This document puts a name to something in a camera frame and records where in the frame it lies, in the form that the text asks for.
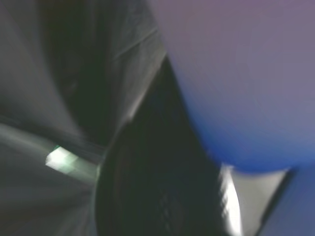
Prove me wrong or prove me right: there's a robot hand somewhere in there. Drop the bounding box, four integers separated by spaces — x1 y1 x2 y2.
0 0 231 236

